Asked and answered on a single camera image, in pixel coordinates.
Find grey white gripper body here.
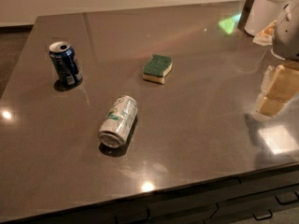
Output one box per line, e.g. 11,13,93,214
273,0,299,61

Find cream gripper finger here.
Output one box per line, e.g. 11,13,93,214
266,62,299,102
256,96,284,117

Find white green 7up can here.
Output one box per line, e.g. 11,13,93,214
98,95,137,148

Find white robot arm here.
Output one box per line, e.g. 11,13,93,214
244,0,299,117

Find blue soda can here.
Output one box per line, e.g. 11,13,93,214
49,41,82,87

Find green yellow sponge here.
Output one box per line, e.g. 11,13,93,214
142,54,173,85

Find black drawer handle right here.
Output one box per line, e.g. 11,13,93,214
276,191,299,205

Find black drawer handle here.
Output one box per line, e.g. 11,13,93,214
276,191,299,205
114,207,151,224
252,210,273,221

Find black drawer handle lower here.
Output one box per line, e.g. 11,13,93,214
252,210,273,221

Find black drawer handle left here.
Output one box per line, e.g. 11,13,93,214
114,207,151,224

